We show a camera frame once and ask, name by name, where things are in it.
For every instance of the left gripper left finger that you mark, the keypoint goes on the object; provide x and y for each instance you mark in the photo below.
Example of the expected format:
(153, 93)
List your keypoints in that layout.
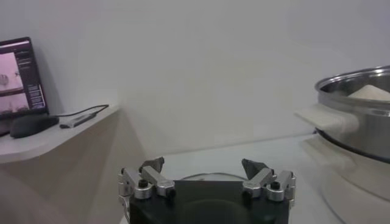
(155, 178)

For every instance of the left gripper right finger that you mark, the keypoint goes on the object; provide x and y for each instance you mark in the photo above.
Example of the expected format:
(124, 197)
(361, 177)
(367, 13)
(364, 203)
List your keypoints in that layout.
(259, 178)

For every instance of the round glass lid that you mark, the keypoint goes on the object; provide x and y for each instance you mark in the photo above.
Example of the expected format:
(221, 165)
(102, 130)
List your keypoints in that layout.
(213, 176)

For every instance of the stainless steel steamer basket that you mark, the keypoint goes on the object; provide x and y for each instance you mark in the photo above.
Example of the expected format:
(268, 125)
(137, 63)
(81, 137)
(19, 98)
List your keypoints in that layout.
(365, 128)

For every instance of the cream electric cooker base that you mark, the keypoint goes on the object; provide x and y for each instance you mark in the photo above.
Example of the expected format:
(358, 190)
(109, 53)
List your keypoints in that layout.
(350, 182)

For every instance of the white rounded side table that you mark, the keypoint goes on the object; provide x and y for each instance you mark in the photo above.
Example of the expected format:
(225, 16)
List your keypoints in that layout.
(61, 158)

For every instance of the black computer mouse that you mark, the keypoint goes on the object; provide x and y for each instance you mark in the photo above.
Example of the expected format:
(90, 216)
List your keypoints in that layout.
(32, 124)

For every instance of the black laptop with pink screen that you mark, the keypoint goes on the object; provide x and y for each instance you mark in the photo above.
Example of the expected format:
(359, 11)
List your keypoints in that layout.
(21, 79)

